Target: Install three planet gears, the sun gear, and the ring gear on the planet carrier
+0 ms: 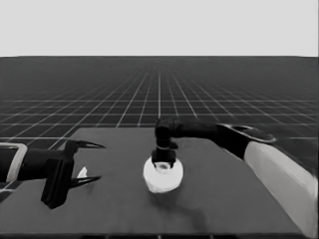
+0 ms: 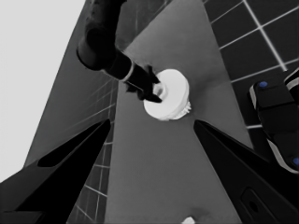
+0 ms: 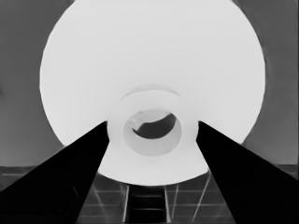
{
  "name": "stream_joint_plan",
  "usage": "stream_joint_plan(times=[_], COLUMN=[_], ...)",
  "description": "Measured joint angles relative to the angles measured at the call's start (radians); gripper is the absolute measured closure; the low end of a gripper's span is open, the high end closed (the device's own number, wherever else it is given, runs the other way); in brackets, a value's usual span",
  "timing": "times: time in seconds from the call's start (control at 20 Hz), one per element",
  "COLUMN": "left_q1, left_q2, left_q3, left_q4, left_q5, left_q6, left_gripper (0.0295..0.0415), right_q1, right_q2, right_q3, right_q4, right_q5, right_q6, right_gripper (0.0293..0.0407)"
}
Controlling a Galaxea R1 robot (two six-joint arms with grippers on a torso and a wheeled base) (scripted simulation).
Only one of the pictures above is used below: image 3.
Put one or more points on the large thick white disc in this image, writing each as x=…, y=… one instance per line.
x=124, y=46

